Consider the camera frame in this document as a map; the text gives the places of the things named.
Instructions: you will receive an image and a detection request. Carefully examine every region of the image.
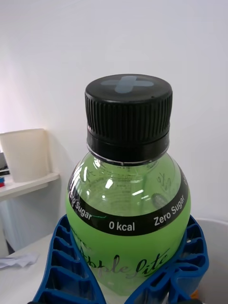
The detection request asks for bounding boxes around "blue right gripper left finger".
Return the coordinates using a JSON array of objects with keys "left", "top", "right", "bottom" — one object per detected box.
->
[{"left": 33, "top": 215, "right": 107, "bottom": 304}]

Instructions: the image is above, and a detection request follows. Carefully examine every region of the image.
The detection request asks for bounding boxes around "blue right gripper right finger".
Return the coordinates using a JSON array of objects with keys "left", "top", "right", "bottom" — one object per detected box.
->
[{"left": 127, "top": 215, "right": 210, "bottom": 304}]

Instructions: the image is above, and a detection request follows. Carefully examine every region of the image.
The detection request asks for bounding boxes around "green bottle with black cap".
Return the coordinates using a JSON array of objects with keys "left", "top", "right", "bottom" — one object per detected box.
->
[{"left": 66, "top": 75, "right": 191, "bottom": 297}]

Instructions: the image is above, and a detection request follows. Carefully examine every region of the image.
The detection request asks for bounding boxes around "grey plastic waste bin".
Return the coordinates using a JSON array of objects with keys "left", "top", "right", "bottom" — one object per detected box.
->
[{"left": 190, "top": 218, "right": 228, "bottom": 304}]

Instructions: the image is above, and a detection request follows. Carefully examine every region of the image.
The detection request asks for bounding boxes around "crumpled white paper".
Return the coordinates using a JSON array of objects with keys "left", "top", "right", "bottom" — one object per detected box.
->
[{"left": 0, "top": 252, "right": 40, "bottom": 269}]

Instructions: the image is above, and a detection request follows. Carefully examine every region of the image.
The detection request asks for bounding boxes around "white box container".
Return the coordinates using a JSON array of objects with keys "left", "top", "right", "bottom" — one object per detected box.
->
[{"left": 0, "top": 128, "right": 52, "bottom": 183}]

